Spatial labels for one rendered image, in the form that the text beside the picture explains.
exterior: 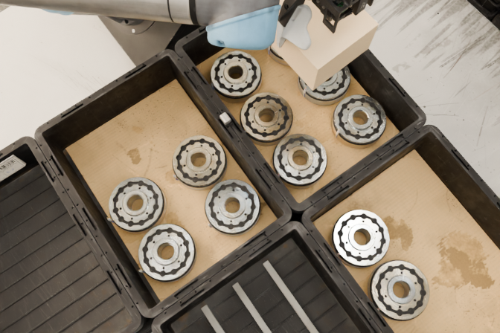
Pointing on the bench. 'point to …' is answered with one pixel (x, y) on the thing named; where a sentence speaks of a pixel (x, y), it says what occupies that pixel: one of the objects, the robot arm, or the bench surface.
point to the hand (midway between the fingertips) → (312, 17)
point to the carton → (324, 39)
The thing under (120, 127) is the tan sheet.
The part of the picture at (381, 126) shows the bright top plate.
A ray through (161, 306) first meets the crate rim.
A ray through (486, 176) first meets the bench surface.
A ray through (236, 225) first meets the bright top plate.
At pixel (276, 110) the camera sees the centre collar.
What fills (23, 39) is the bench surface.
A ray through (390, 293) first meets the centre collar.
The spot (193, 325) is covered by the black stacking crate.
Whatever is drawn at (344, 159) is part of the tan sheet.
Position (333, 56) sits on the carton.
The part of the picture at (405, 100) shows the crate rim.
